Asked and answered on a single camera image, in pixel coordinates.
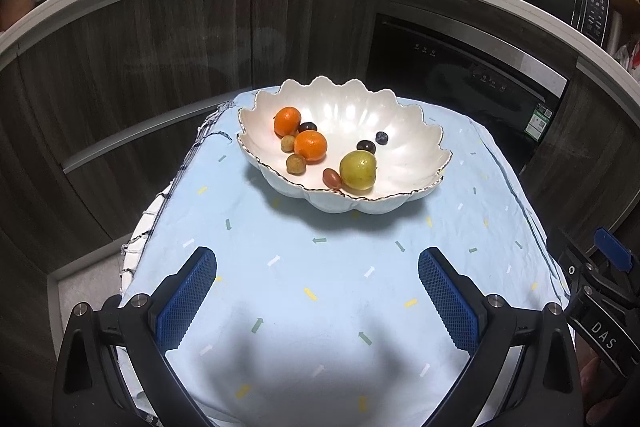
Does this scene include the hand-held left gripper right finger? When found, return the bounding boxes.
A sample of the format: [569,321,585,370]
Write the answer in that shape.
[417,247,583,427]

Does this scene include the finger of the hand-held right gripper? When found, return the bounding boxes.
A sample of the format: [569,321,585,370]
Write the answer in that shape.
[594,227,632,269]
[556,228,597,289]

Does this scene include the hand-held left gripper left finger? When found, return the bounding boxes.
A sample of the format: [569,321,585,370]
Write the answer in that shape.
[51,246,218,427]

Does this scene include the white scalloped ceramic bowl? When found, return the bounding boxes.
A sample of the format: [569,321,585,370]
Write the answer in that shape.
[236,76,453,215]

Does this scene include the yellow-green plum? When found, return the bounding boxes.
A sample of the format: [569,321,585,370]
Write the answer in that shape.
[339,150,378,190]

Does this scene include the orange mandarin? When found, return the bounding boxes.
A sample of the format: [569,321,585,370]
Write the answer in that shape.
[293,130,329,164]
[273,106,303,138]

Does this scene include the person's right hand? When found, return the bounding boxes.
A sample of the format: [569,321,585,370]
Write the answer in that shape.
[580,349,640,427]

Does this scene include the white stitched undercloth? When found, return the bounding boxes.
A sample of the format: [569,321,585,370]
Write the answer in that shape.
[117,99,241,298]

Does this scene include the light blue patterned tablecloth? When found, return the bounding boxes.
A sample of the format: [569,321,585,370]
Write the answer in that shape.
[117,87,568,427]

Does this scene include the black built-in dishwasher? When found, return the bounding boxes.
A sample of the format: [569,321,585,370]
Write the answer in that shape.
[365,13,571,172]

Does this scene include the dark wood kitchen cabinet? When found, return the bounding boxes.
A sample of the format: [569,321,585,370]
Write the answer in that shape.
[0,0,640,278]

